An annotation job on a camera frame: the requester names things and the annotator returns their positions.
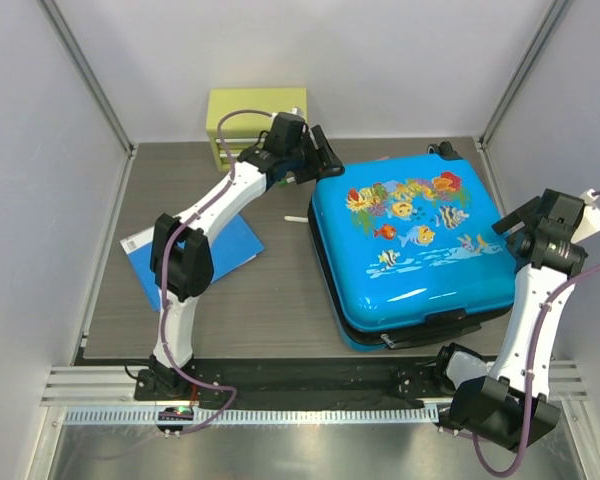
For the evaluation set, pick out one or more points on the yellow-green drawer organizer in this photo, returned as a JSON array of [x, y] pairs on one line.
[[242, 130]]

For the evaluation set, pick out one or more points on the aluminium corner post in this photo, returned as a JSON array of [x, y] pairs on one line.
[[546, 29], [82, 65]]

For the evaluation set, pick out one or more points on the slotted cable duct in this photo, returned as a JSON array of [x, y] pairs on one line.
[[179, 415]]

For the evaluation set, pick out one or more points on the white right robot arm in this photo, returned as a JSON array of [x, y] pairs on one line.
[[506, 401]]

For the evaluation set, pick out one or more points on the aluminium right corner post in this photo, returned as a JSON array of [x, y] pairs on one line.
[[546, 29]]

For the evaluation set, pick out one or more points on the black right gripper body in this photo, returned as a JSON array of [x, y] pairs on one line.
[[527, 228]]

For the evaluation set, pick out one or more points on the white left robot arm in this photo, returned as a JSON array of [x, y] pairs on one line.
[[181, 257]]

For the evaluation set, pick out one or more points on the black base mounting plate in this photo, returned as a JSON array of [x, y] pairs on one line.
[[300, 383]]

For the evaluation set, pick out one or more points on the blue white box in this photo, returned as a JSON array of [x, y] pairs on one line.
[[233, 247]]

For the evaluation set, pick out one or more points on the blue suitcase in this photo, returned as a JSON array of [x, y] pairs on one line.
[[408, 251]]

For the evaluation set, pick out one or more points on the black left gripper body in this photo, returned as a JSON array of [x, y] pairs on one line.
[[304, 161]]

